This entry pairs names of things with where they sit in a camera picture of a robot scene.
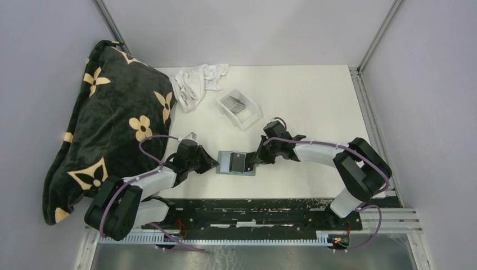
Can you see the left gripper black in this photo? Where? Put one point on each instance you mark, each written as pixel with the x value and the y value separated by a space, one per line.
pixel 208 162

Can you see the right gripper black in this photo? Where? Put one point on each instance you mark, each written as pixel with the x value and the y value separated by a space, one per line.
pixel 261 156

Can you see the silver VIP credit card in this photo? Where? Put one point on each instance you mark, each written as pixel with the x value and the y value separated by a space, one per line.
pixel 224 158

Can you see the green leather card holder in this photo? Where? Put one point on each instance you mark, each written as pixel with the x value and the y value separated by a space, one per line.
pixel 249 166

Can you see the clear plastic card box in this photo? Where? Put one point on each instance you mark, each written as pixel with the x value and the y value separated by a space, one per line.
pixel 244 119

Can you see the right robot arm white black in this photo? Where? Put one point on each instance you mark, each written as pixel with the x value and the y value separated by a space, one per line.
pixel 362 170

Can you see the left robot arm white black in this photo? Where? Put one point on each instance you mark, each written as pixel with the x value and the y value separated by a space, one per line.
pixel 124 203

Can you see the stack of credit cards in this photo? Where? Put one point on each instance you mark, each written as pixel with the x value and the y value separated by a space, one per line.
pixel 234 105

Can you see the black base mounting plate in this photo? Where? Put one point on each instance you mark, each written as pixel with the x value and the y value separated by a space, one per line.
pixel 255 219

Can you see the white crumpled cloth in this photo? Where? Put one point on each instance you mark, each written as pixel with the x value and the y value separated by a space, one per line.
pixel 190 86

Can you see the black floral blanket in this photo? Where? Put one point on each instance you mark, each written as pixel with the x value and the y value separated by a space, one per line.
pixel 118 127

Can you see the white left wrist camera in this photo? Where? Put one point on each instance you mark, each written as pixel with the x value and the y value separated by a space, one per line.
pixel 188 137

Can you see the aluminium rail frame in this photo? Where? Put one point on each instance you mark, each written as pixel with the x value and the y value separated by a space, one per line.
pixel 386 227

